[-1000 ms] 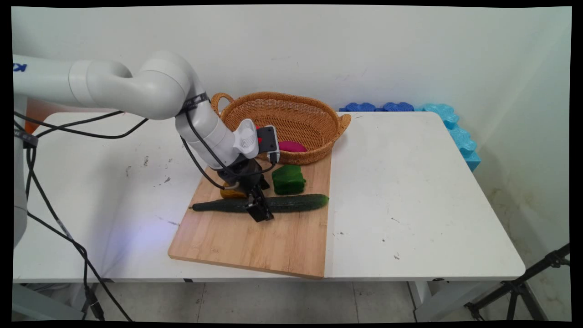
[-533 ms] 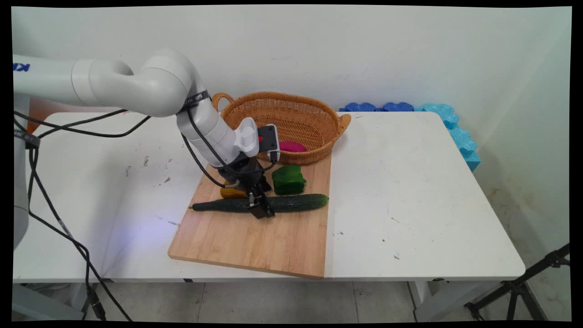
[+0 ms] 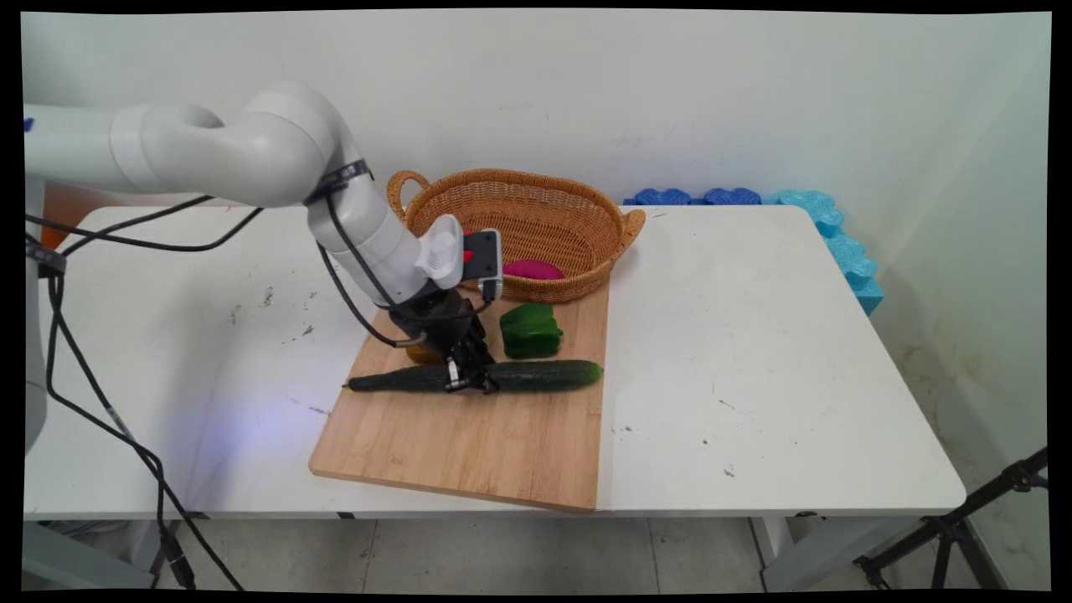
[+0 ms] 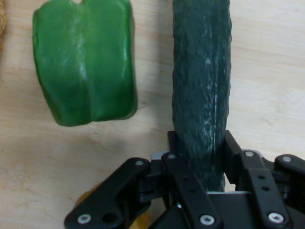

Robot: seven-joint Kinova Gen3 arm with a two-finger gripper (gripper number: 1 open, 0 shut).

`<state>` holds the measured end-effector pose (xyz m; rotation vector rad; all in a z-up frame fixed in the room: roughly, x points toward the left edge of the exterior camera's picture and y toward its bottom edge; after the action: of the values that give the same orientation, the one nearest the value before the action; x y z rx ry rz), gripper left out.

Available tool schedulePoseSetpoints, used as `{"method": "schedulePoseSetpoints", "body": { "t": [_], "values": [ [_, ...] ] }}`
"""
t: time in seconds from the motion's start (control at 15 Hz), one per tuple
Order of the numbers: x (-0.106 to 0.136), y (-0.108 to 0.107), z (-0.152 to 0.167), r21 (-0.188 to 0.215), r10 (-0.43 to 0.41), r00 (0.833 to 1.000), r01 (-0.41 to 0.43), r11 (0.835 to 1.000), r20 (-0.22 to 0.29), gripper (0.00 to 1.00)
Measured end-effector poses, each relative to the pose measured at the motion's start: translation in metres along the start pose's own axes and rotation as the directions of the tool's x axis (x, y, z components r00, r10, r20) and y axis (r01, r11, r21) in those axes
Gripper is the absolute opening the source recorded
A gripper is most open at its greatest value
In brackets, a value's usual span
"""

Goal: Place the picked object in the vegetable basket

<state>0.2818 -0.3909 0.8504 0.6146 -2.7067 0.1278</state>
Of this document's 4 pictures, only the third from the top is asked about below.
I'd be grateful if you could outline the magenta toy vegetable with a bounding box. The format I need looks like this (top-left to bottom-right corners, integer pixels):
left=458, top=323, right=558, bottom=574
left=502, top=259, right=566, bottom=281

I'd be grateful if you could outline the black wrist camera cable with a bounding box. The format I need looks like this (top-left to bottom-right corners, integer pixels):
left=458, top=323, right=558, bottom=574
left=316, top=191, right=497, bottom=349

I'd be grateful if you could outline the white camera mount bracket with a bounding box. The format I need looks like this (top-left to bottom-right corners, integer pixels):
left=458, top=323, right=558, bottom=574
left=415, top=214, right=466, bottom=291

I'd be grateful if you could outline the long dark green cucumber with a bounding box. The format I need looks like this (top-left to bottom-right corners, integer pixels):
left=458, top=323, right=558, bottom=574
left=343, top=359, right=605, bottom=395

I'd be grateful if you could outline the white table leg frame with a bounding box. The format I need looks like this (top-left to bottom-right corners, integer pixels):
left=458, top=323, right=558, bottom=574
left=749, top=515, right=926, bottom=592

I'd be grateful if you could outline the black and grey wrist camera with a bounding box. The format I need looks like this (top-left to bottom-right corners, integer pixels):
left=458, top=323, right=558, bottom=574
left=462, top=229, right=505, bottom=302

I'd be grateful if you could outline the light blue foam mat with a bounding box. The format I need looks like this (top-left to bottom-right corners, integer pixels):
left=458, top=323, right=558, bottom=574
left=774, top=190, right=886, bottom=317

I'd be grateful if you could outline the green toy bell pepper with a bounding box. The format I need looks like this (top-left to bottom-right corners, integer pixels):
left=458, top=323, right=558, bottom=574
left=499, top=302, right=564, bottom=361

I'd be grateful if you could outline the black tripod stand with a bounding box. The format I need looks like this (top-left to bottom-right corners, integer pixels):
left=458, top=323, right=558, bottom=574
left=853, top=446, right=1050, bottom=591

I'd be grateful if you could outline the orange object behind table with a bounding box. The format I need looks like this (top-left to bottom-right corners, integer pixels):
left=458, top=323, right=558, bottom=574
left=39, top=183, right=115, bottom=250

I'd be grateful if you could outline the wooden cutting board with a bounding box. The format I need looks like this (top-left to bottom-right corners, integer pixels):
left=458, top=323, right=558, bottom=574
left=308, top=268, right=611, bottom=513

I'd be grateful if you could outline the black strap on arm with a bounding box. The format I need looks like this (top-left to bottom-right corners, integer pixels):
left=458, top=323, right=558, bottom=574
left=304, top=158, right=374, bottom=207

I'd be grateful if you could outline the long black hanging cable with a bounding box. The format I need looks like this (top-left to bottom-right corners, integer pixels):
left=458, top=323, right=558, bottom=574
left=23, top=194, right=265, bottom=592

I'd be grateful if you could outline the woven wicker basket with handles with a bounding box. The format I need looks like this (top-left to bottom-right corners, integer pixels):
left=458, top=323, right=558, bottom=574
left=387, top=168, right=647, bottom=304

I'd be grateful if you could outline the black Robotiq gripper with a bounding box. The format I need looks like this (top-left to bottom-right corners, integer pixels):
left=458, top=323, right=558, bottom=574
left=389, top=288, right=502, bottom=395

